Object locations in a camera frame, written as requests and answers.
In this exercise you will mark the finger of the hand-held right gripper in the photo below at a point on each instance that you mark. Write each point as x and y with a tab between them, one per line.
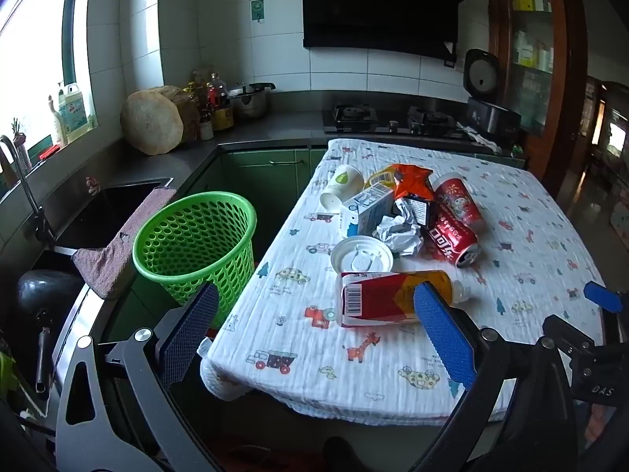
570	332
602	297

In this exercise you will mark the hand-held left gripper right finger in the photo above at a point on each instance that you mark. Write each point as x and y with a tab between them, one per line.
444	334

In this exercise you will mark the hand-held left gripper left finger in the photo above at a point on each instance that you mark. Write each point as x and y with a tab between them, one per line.
189	334

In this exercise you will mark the orange drink bottle red label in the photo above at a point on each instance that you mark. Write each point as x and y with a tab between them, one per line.
373	300

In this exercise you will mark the red cola can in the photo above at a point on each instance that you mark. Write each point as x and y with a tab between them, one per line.
449	241

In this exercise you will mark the green plastic basket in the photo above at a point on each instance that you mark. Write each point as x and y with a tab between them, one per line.
196	236

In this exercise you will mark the white paper ball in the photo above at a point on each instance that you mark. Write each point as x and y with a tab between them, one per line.
400	236

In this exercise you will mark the white plastic cup lid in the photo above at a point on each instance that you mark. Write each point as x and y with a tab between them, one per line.
361	255

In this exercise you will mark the white blue milk carton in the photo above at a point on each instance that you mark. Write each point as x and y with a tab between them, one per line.
366	209

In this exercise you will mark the orange snack bag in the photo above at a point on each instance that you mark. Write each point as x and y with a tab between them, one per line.
410	179

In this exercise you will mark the white paper cup green drop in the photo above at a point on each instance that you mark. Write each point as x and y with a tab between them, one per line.
344	182

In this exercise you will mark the white printed tablecloth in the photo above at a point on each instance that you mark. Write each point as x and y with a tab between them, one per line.
516	236

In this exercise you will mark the pink dish cloth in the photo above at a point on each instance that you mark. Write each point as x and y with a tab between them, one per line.
113	260

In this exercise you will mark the small black box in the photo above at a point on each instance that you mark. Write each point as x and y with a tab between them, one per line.
417	209

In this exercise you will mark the red printed paper cup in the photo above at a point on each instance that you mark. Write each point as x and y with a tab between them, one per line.
457	199

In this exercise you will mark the kitchen sink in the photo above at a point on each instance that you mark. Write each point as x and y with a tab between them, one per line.
98	216

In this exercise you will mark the black wok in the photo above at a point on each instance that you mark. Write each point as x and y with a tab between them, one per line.
44	295

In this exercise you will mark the yellow plastic wrapper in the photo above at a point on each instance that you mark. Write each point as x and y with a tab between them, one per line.
381	176

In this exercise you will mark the green base cabinet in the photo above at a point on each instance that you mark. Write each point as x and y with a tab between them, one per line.
270	177

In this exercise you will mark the white crumpled rag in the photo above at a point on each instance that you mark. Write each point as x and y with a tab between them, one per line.
481	138

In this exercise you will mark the small white jar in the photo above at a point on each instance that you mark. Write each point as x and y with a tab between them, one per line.
206	129

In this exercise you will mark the black rice cooker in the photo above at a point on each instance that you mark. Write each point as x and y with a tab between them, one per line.
491	113

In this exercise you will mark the round wooden chopping block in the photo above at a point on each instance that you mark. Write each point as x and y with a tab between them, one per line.
152	120

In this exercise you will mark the yellow label jar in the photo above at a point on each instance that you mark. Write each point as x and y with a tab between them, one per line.
222	118

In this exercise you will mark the black gas stove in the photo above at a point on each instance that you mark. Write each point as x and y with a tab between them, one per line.
393	120

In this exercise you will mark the metal faucet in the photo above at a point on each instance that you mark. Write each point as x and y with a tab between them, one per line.
19	177

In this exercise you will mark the stainless steel pot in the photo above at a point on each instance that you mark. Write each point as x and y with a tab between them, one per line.
250	101

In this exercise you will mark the yellow green bottle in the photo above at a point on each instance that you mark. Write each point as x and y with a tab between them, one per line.
196	91

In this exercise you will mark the white slim bottle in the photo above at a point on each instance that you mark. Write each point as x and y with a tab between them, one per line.
57	125

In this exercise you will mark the wooden glass door cabinet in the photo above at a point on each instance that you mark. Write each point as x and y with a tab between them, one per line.
535	59

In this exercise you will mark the large detergent bottle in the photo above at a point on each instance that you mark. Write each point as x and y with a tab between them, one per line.
73	113

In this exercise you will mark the window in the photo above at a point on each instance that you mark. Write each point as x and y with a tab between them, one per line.
34	49

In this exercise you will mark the black range hood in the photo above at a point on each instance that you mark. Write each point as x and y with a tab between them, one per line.
383	5

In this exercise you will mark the green wall hook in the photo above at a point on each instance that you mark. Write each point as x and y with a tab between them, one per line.
256	10

